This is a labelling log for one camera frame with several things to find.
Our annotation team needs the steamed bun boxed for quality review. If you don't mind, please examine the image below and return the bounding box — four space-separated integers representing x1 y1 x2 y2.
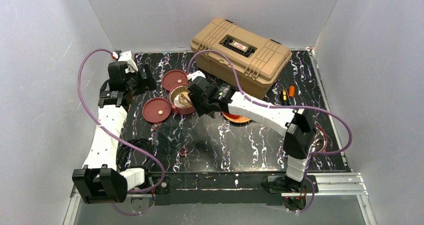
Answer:
174 92 193 107

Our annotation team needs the red steel lunch bowl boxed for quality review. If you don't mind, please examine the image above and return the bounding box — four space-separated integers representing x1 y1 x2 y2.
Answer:
168 83 196 115
310 124 328 156

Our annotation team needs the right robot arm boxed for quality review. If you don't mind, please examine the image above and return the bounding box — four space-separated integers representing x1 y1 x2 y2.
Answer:
187 76 317 183

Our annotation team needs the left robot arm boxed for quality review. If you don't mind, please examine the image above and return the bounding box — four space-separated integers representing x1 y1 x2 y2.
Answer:
72 58 148 204

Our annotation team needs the red lunch box clip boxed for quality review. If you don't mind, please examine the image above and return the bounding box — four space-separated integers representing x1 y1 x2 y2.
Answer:
177 146 188 157

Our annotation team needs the red round lid rear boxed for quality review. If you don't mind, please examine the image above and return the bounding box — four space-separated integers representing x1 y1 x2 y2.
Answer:
161 69 188 91

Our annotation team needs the red round lid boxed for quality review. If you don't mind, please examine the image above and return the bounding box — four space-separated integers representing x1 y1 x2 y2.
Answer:
142 97 172 124
161 69 188 91

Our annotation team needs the red round lid front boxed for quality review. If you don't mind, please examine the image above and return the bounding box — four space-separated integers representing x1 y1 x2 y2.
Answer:
142 97 172 124

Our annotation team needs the dark transparent round lid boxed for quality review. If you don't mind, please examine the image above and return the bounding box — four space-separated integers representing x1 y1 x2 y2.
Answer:
153 125 185 155

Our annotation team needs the tan plastic toolbox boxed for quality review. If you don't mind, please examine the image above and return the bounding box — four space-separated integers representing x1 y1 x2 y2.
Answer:
190 17 292 100

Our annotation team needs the orange green screwdriver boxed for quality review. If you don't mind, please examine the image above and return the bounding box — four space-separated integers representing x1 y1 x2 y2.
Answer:
287 85 295 105

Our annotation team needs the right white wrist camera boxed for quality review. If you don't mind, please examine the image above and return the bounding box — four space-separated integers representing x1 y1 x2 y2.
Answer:
186 70 206 82

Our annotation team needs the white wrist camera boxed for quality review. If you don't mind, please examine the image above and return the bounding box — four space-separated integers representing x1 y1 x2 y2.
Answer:
186 70 206 82
111 50 139 74

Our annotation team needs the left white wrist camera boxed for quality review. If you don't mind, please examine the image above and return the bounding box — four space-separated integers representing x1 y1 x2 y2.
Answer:
111 50 139 74

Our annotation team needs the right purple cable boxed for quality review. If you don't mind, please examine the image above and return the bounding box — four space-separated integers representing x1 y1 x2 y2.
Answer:
186 49 353 214

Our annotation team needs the purple cable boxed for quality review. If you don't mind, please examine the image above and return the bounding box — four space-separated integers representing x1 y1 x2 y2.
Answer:
186 49 353 214
77 48 167 217

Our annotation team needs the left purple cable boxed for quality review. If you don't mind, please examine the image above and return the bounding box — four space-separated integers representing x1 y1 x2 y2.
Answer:
77 48 167 217

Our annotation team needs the coiled black cable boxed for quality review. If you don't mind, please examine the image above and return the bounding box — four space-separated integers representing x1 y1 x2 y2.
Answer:
115 137 156 175

